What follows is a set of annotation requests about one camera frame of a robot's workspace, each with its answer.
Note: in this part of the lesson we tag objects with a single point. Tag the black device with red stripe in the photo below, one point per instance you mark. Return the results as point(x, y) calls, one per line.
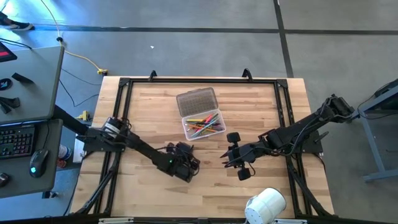
point(6, 53)

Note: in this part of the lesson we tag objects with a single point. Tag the yellow plug block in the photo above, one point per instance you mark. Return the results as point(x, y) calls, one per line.
point(84, 116)

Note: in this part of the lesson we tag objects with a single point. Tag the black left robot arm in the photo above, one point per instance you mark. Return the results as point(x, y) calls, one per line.
point(146, 154)

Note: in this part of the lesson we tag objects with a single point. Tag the round black badge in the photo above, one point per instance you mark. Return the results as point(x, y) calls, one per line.
point(4, 84)

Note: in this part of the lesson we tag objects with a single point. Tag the black computer mouse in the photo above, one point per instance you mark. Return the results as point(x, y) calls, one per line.
point(38, 161)

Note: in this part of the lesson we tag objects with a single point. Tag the blue-grey metal stand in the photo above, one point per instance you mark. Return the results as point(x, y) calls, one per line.
point(381, 175)

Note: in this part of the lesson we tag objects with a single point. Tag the clear box with grey lid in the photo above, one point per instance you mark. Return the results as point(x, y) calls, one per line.
point(196, 101)

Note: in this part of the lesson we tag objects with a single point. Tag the purple scissors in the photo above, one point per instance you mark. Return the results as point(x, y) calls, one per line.
point(219, 127)

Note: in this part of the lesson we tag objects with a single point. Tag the small black device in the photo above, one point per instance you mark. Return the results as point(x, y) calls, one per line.
point(3, 180)

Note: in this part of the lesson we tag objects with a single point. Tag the white mount bracket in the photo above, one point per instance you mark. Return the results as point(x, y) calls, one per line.
point(292, 221)
point(115, 221)

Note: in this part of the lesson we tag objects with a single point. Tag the dark grey desk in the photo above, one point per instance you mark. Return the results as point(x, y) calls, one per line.
point(18, 174)

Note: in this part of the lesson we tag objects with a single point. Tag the person's shoe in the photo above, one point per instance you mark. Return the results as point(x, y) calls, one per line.
point(18, 25)

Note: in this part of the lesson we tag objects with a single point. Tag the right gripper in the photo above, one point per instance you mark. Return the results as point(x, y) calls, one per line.
point(241, 155)

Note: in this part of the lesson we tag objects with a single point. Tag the black bracket piece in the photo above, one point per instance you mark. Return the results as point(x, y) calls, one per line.
point(11, 102)

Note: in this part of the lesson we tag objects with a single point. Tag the backlit black keyboard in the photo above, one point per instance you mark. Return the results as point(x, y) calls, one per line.
point(15, 141)

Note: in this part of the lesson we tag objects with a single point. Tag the black aluminium frame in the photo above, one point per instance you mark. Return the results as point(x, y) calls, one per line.
point(217, 80)

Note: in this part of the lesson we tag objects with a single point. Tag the white paper box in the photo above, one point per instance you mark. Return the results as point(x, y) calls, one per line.
point(77, 154)

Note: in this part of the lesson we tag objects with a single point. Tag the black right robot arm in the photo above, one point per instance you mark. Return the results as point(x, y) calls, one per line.
point(295, 132)

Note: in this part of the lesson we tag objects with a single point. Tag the black desk foot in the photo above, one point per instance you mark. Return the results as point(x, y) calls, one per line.
point(49, 194)

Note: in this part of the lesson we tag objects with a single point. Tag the white blue red bottle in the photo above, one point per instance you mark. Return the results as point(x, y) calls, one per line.
point(64, 153)

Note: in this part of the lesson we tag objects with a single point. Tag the black frame clamp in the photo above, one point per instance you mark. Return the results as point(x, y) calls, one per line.
point(247, 74)
point(152, 74)

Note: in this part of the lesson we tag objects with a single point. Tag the white cylindrical cup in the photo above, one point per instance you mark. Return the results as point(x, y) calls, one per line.
point(265, 207)

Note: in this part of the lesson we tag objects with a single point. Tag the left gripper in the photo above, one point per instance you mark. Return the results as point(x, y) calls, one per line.
point(185, 163)

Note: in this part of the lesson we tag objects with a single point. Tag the dark green crayon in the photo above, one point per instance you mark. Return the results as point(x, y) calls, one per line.
point(215, 116)

